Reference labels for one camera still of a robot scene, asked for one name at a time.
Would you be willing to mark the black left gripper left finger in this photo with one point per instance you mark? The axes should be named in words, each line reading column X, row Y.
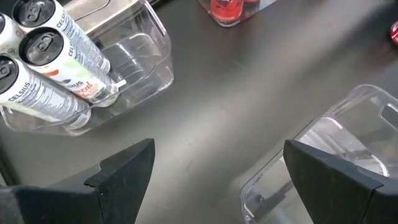
column 109, row 193

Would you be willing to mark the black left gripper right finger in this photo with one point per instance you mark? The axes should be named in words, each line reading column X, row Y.
column 335, row 193

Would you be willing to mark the clear plastic storage bin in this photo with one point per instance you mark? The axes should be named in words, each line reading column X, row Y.
column 140, row 62
column 357, row 124
column 248, row 9

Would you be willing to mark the white Celsius energy can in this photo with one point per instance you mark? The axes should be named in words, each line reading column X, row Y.
column 4, row 34
column 37, row 96
column 74, row 71
column 62, row 28

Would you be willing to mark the red Coke soda can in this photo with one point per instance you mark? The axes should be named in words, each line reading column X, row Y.
column 395, row 32

